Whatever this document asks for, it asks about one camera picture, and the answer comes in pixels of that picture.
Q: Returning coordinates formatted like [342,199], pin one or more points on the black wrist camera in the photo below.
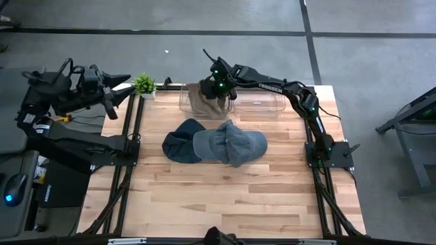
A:
[219,65]
[91,76]

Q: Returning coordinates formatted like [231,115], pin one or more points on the black computer mouse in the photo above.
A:
[15,188]

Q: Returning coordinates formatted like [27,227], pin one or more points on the black base plate lever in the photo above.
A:
[352,149]

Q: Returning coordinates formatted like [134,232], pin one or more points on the black computer case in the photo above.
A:
[64,187]

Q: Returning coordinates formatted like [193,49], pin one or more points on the clear plastic bin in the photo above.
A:
[185,112]
[262,105]

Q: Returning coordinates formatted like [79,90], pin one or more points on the grey desk top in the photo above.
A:
[13,221]

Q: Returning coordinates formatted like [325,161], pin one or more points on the khaki brown hat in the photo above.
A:
[216,109]

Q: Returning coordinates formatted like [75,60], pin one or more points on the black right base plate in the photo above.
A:
[340,160]

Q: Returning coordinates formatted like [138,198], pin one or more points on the small white yellow package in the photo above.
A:
[41,171]

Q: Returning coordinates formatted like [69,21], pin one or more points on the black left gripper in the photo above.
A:
[93,94]

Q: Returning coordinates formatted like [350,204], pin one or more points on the small black clamp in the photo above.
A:
[167,83]

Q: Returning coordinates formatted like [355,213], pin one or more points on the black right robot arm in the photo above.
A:
[272,86]

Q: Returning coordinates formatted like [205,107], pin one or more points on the black aluminium table frame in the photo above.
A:
[139,119]

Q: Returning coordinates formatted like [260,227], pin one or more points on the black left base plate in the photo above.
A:
[112,160]

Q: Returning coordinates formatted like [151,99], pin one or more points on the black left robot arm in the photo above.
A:
[68,136]

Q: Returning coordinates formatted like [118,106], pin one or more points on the grey desk panel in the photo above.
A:
[7,102]

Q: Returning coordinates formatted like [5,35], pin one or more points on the grey metal stand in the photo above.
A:
[410,153]

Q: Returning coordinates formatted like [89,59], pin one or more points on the dark navy hat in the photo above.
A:
[178,146]

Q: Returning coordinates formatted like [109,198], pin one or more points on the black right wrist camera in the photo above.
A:
[219,65]

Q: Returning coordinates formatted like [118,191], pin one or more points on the silver metal bracket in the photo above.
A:
[316,242]
[126,241]

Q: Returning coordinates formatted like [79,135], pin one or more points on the small green potted plant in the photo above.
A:
[144,85]

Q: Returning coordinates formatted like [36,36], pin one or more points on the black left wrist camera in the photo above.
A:
[91,76]

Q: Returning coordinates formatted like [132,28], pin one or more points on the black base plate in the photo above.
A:
[112,160]
[340,160]

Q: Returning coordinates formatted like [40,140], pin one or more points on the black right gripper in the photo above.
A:
[209,89]

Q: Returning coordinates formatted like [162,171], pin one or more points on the blue denim cap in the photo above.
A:
[204,144]
[259,143]

